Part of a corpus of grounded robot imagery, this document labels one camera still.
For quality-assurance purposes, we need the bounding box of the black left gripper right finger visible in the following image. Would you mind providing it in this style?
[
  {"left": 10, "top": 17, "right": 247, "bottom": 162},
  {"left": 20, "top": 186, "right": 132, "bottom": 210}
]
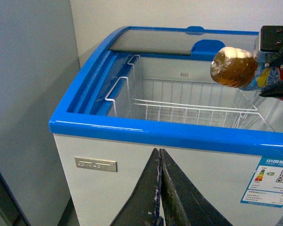
[{"left": 160, "top": 149, "right": 231, "bottom": 226}]

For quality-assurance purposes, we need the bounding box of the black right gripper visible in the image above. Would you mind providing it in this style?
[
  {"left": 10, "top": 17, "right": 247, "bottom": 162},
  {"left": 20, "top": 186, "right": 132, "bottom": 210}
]
[{"left": 259, "top": 25, "right": 283, "bottom": 101}]

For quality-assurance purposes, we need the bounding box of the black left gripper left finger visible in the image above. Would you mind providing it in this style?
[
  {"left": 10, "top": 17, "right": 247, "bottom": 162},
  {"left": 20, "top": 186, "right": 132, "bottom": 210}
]
[{"left": 111, "top": 148, "right": 161, "bottom": 226}]

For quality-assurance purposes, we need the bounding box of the iced tea drink bottle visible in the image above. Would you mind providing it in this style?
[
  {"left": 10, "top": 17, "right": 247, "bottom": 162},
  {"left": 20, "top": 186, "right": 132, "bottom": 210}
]
[{"left": 210, "top": 47, "right": 283, "bottom": 91}]

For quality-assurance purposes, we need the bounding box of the silver brand nameplate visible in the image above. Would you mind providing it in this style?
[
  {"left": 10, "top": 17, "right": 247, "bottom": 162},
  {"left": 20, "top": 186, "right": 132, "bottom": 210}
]
[{"left": 75, "top": 157, "right": 118, "bottom": 172}]

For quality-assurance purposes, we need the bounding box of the blue energy efficiency label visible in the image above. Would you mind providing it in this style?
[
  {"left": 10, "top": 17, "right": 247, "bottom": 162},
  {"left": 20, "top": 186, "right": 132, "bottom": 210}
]
[{"left": 241, "top": 157, "right": 283, "bottom": 208}]

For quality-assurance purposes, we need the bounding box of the white blue chest freezer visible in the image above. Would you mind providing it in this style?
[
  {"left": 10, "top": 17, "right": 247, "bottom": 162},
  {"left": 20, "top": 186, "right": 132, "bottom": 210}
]
[{"left": 49, "top": 26, "right": 283, "bottom": 226}]

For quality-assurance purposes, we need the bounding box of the sliding glass freezer lid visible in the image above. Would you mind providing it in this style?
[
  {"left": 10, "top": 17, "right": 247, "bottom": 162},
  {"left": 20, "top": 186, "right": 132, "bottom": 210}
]
[{"left": 110, "top": 27, "right": 258, "bottom": 56}]

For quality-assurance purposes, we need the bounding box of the white wire freezer basket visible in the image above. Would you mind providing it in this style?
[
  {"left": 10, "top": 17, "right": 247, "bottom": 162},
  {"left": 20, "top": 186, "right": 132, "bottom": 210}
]
[{"left": 105, "top": 55, "right": 271, "bottom": 131}]

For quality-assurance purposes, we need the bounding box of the blue lid handle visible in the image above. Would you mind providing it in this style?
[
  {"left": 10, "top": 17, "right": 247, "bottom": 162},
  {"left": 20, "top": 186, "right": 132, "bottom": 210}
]
[
  {"left": 191, "top": 40, "right": 225, "bottom": 55},
  {"left": 184, "top": 26, "right": 206, "bottom": 35}
]

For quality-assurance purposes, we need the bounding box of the blue rear lid handle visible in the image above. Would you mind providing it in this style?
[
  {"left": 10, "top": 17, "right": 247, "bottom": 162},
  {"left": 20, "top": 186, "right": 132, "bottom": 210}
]
[{"left": 184, "top": 26, "right": 206, "bottom": 35}]

